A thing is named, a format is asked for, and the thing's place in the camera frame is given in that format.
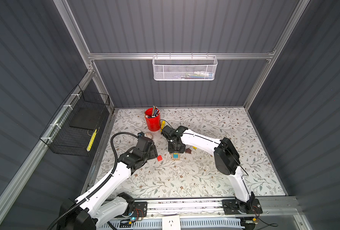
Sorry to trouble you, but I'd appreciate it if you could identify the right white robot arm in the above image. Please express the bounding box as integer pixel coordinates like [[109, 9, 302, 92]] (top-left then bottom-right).
[[161, 126, 253, 203]]

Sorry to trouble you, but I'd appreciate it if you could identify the red pen cup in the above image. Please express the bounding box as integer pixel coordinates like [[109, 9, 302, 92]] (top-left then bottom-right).
[[144, 107, 160, 132]]

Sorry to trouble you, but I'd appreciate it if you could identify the dark brown house block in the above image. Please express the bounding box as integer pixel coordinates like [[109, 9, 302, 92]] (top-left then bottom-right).
[[185, 148, 192, 154]]

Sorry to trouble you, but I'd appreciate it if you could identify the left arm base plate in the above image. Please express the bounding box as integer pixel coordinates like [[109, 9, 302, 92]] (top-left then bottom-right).
[[119, 201, 148, 218]]

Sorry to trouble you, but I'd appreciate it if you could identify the clear tape roll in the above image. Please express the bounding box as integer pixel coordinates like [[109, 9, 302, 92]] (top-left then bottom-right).
[[145, 133, 153, 139]]

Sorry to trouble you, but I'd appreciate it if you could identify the white wire mesh basket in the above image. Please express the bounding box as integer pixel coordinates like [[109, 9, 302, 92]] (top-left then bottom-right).
[[152, 55, 218, 81]]

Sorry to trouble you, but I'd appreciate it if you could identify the black wire wall basket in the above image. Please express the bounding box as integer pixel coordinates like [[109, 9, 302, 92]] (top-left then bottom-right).
[[40, 86, 111, 157]]

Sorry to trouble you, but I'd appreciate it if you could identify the red cube block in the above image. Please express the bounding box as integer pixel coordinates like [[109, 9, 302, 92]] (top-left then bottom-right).
[[157, 155, 163, 162]]

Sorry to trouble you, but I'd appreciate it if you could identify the yellow marker in basket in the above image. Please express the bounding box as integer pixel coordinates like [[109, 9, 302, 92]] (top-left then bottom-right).
[[86, 129, 98, 152]]

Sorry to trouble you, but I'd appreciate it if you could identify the white power outlet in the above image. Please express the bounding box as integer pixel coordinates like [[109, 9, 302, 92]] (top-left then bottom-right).
[[162, 215, 181, 230]]

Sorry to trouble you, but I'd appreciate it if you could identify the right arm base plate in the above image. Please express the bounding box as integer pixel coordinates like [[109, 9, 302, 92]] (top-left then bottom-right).
[[222, 199, 263, 215]]

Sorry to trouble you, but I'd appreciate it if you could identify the black foam pad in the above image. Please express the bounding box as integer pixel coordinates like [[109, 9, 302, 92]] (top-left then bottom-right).
[[69, 108, 102, 131]]

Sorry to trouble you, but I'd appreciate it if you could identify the black corrugated cable hose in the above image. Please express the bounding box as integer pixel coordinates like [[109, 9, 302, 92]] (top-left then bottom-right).
[[47, 131, 142, 230]]

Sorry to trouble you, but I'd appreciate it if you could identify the yellow marker on table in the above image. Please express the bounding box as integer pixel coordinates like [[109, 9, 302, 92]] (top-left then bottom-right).
[[161, 120, 166, 129]]

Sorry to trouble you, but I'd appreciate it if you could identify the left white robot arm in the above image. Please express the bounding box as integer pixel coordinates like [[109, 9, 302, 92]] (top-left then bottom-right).
[[48, 133, 158, 230]]

